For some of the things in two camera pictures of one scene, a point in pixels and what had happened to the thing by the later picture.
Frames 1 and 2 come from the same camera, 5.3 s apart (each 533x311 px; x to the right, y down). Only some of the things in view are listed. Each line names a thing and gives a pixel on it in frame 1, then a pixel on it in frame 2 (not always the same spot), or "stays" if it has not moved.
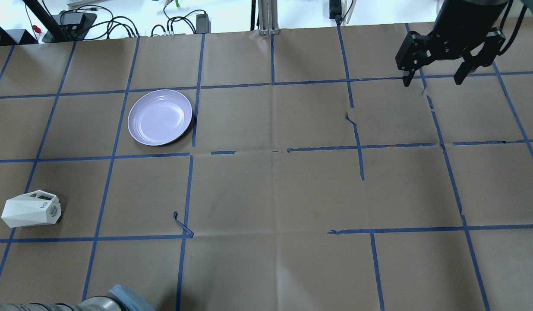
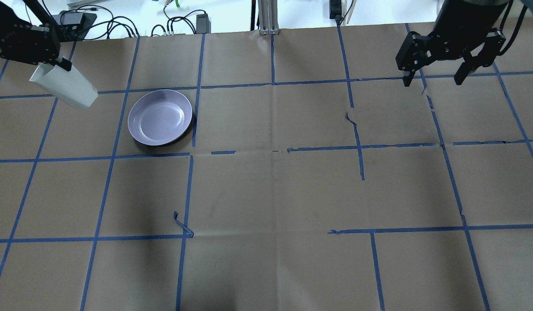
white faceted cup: [36, 208] -> [70, 87]
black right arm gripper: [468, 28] stays
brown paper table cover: [287, 169] stays
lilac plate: [159, 117] stays
